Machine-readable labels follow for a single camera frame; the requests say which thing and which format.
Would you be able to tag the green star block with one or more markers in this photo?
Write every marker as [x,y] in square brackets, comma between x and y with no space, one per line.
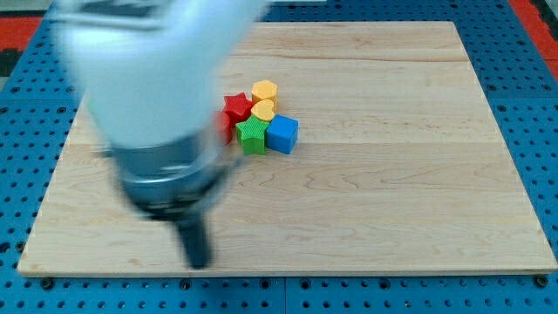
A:
[251,135]

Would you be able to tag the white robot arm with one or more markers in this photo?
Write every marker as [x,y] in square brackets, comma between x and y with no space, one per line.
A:
[150,71]

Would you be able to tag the wooden board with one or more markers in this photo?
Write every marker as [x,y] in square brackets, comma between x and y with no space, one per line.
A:
[399,169]

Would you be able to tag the blue cube block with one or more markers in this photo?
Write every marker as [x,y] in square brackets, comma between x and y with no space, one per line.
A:
[281,135]

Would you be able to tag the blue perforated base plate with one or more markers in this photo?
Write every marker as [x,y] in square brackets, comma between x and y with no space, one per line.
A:
[38,105]

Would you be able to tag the red star block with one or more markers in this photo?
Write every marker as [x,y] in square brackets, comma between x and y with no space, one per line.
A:
[237,107]

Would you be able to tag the yellow hexagon block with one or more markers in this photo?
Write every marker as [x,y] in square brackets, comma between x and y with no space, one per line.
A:
[264,90]

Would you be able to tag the yellow heart block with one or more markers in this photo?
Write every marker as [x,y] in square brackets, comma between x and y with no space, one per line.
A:
[264,110]

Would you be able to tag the black pusher stick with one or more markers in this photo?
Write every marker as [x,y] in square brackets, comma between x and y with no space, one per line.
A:
[195,242]

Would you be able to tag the grey metal wrist flange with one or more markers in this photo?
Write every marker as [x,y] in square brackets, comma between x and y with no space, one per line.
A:
[178,179]

